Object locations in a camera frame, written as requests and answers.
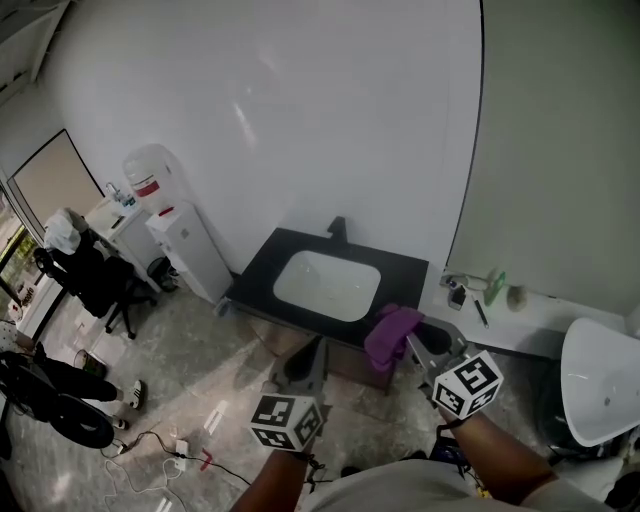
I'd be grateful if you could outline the beige round sponge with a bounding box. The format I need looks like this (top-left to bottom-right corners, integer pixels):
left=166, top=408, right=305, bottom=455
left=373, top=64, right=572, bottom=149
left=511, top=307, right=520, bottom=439
left=505, top=284, right=528, bottom=313

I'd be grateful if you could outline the white garment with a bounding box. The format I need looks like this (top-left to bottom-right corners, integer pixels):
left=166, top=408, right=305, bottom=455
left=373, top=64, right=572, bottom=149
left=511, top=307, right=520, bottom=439
left=43, top=208, right=87, bottom=257

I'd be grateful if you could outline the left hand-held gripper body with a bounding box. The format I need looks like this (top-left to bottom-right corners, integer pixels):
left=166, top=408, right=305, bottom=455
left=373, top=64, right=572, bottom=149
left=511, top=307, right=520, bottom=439
left=249, top=368, right=330, bottom=454

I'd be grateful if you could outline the green bottle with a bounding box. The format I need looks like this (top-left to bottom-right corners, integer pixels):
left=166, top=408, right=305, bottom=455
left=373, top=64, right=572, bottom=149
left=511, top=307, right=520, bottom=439
left=481, top=268, right=507, bottom=307

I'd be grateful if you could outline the white floor cable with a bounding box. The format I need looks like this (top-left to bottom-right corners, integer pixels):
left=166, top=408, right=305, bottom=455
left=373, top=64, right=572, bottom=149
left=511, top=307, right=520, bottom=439
left=102, top=455, right=187, bottom=512

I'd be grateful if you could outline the white desk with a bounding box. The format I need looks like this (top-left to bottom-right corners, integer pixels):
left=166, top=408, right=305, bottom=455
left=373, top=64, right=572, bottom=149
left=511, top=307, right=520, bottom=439
left=83, top=198, right=164, bottom=294

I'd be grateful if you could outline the brown vanity cabinet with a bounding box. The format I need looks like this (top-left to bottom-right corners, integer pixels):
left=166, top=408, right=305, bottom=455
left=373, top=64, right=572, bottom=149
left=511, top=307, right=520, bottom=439
left=323, top=338, right=397, bottom=397

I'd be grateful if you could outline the black sink faucet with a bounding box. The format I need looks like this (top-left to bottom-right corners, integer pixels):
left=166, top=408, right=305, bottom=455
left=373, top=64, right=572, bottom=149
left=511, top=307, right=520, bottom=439
left=326, top=215, right=349, bottom=244

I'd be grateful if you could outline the black round seat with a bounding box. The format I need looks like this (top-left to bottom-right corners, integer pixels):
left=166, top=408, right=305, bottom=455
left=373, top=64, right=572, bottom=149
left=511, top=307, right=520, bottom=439
left=48, top=392, right=117, bottom=450

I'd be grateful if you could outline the black office chair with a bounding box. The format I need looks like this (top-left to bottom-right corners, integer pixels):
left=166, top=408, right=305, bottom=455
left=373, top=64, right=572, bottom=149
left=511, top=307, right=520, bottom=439
left=33, top=228, right=159, bottom=341

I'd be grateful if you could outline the purple cloth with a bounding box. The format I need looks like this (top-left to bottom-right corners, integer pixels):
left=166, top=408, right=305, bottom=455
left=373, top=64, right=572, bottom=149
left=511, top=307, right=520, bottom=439
left=363, top=302, right=427, bottom=374

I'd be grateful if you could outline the black framed board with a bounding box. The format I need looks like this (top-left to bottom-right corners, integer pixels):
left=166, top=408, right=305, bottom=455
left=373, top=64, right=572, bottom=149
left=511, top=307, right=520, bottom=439
left=6, top=128, right=107, bottom=237

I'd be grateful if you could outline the black floor cable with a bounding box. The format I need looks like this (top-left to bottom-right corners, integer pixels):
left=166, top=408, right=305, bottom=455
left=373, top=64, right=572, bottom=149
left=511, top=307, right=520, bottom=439
left=99, top=430, right=253, bottom=489

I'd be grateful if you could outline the person's left forearm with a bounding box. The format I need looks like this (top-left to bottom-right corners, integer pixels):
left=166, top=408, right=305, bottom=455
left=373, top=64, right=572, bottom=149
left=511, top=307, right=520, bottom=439
left=233, top=446, right=315, bottom=512

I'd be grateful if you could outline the black vanity counter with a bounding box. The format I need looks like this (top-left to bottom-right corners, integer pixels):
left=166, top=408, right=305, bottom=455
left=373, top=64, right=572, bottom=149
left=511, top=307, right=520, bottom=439
left=223, top=226, right=431, bottom=352

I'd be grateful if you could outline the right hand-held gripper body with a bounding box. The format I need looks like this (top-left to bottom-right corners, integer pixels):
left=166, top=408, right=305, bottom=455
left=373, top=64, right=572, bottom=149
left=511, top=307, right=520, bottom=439
left=414, top=347, right=504, bottom=421

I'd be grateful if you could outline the black mesh wastebasket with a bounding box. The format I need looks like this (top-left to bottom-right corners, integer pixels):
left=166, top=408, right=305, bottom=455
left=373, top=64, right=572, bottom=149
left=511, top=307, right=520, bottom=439
left=147, top=255, right=180, bottom=294

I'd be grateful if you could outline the black handled tool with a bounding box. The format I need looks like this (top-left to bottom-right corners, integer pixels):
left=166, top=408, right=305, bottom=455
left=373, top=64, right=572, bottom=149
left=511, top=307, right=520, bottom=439
left=471, top=293, right=491, bottom=330

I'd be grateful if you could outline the clear water bottle red label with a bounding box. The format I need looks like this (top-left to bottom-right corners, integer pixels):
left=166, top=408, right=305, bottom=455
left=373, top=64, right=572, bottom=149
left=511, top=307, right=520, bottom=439
left=122, top=143, right=184, bottom=217

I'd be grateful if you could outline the white power strip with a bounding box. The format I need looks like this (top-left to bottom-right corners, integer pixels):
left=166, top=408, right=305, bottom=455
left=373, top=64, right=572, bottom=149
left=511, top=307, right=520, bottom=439
left=171, top=438, right=191, bottom=472

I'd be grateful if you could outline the person's light shirt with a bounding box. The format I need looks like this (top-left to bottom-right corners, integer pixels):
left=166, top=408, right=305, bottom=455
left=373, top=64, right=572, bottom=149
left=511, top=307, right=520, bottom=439
left=302, top=456, right=621, bottom=512

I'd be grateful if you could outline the white sink basin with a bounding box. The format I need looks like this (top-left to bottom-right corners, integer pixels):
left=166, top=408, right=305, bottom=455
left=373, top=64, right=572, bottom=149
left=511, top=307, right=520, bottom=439
left=272, top=249, right=383, bottom=323

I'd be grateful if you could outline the person's right forearm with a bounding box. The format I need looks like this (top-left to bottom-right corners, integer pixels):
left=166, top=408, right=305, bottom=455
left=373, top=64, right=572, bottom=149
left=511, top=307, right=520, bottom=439
left=437, top=411, right=559, bottom=506

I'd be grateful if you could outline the white water dispenser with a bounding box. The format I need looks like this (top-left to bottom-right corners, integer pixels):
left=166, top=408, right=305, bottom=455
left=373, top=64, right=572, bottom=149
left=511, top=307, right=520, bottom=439
left=144, top=201, right=234, bottom=305

